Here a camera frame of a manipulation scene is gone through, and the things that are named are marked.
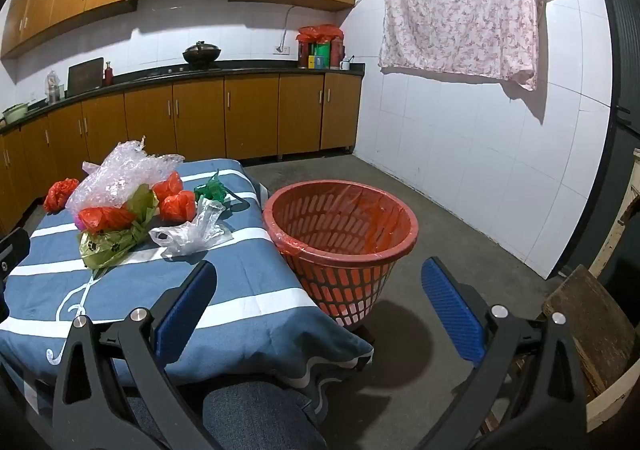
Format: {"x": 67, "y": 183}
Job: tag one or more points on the clear bubble wrap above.
{"x": 115, "y": 175}

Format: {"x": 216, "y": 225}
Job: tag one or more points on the green canister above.
{"x": 322, "y": 55}

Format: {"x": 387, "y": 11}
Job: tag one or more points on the pink floral hanging cloth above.
{"x": 460, "y": 5}

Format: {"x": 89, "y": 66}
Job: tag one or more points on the red plastic bag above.
{"x": 60, "y": 195}
{"x": 167, "y": 187}
{"x": 177, "y": 206}
{"x": 105, "y": 217}

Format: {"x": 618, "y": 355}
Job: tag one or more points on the clear plastic bag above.
{"x": 190, "y": 232}

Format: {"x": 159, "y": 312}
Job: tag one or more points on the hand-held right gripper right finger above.
{"x": 452, "y": 315}

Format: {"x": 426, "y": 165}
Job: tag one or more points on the black kitchen countertop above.
{"x": 250, "y": 65}

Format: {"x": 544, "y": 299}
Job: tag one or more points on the dark cutting board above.
{"x": 85, "y": 75}

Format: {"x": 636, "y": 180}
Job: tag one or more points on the wooden base cabinets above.
{"x": 250, "y": 115}

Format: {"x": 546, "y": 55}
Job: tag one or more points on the pink plastic bag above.
{"x": 79, "y": 221}

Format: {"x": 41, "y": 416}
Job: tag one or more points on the black wok with lid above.
{"x": 201, "y": 54}

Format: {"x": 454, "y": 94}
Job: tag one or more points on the person's leg in jeans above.
{"x": 250, "y": 420}

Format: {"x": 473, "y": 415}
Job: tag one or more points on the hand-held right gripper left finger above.
{"x": 185, "y": 305}

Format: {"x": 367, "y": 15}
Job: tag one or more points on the wooden chair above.
{"x": 585, "y": 325}

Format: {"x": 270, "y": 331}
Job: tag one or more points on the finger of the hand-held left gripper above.
{"x": 15, "y": 245}

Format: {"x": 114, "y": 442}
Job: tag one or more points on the red bag over canisters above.
{"x": 320, "y": 33}

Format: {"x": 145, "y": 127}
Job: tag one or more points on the olive green plastic bag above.
{"x": 105, "y": 245}

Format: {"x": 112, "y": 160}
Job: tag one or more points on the white mug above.
{"x": 346, "y": 64}

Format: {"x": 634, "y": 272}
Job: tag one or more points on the red bottle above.
{"x": 108, "y": 74}

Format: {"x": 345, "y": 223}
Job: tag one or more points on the red canister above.
{"x": 337, "y": 54}
{"x": 304, "y": 55}

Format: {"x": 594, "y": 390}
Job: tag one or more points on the white wall socket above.
{"x": 282, "y": 49}

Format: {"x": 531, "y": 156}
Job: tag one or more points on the glass jar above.
{"x": 52, "y": 88}

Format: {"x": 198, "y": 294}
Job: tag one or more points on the blue striped tablecloth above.
{"x": 225, "y": 290}

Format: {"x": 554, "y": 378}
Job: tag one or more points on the red plastic basket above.
{"x": 345, "y": 280}

